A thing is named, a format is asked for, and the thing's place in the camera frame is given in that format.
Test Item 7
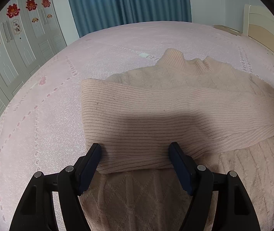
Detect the white wardrobe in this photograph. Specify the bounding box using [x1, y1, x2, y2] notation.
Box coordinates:
[0, 0, 66, 116]

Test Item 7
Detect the pink knit sweater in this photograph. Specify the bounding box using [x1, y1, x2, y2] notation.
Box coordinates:
[80, 49, 274, 230]

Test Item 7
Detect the pink bed mattress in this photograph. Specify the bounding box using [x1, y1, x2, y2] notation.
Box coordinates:
[0, 22, 274, 230]

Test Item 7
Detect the blue curtain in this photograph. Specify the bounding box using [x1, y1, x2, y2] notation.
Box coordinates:
[69, 0, 192, 37]

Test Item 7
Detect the cream bed headboard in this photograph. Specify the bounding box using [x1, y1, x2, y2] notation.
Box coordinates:
[243, 4, 274, 53]

